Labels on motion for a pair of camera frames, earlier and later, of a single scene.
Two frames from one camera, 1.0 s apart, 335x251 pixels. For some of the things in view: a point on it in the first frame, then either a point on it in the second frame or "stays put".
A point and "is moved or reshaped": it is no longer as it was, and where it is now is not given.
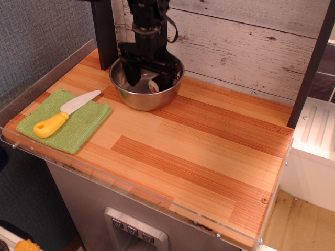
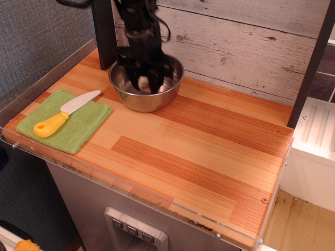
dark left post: (104, 24) stays put
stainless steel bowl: (138, 97) stays put
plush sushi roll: (153, 86) is moved or reshaped
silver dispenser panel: (126, 234) stays put
